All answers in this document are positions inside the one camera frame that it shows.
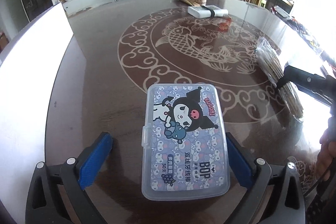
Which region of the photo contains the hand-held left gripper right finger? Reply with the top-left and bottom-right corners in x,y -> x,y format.
226,132 -> 311,224

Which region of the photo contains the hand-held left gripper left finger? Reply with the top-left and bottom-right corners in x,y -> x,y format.
25,132 -> 113,224

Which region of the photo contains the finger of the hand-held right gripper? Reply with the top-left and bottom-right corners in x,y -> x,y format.
276,64 -> 336,109

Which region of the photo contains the bundle of cotton swabs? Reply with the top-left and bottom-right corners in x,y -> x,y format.
254,36 -> 305,121

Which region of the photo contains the cartoon print plastic floss box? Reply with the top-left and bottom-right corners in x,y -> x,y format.
141,83 -> 231,199

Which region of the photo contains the person's right hand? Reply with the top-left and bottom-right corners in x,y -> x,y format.
316,119 -> 336,189

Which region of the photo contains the white packet black band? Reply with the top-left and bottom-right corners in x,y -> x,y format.
187,4 -> 229,19

